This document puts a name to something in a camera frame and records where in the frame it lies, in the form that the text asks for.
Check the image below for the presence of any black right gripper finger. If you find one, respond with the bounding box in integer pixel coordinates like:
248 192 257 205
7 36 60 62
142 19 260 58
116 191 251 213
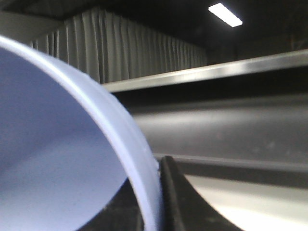
160 156 241 231

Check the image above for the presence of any blue plastic bowl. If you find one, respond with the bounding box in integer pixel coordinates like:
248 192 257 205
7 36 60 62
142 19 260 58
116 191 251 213
0 37 164 231

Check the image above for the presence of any rectangular ceiling light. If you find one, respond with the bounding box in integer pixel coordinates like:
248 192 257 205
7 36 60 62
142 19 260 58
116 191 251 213
208 3 243 27

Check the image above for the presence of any grey pleated curtain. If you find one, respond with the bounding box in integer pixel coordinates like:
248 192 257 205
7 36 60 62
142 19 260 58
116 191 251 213
29 7 207 84

